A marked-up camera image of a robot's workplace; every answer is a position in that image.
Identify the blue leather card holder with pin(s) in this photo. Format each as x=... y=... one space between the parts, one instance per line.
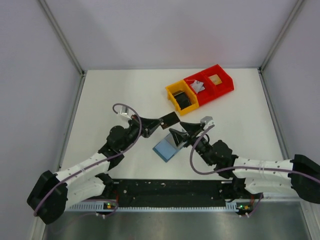
x=166 y=149

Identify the grey card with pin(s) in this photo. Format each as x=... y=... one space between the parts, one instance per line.
x=169 y=120

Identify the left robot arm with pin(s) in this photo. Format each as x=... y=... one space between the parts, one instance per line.
x=54 y=192

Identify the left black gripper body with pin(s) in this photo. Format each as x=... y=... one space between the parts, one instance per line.
x=139 y=125

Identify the silver card in red bin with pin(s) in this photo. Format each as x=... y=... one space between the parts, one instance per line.
x=197 y=87

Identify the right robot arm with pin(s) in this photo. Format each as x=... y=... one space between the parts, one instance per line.
x=299 y=175

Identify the middle red plastic bin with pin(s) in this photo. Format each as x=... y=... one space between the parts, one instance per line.
x=206 y=95

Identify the yellow plastic bin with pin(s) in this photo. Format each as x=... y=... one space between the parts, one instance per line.
x=178 y=87

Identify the far red plastic bin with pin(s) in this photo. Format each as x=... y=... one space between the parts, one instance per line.
x=222 y=82

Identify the gold card in red bin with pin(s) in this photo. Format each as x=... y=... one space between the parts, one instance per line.
x=216 y=80

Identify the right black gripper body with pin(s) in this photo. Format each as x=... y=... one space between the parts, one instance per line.
x=194 y=135

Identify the silver credit card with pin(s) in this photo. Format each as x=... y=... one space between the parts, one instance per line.
x=198 y=82

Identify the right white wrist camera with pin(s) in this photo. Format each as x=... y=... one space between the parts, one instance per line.
x=207 y=122

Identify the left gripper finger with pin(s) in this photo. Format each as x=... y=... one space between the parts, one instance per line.
x=147 y=132
x=148 y=123

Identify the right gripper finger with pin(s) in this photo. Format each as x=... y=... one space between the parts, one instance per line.
x=191 y=129
x=180 y=138

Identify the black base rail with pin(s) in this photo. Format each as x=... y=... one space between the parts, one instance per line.
x=159 y=193

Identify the red plastic bin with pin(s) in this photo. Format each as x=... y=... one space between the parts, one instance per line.
x=222 y=82
x=206 y=95

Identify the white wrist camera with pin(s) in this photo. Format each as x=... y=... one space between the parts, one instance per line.
x=124 y=112
x=207 y=122

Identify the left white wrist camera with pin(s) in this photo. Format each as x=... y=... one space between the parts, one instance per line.
x=124 y=112

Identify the black card in yellow bin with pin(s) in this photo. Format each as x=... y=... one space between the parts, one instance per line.
x=185 y=105

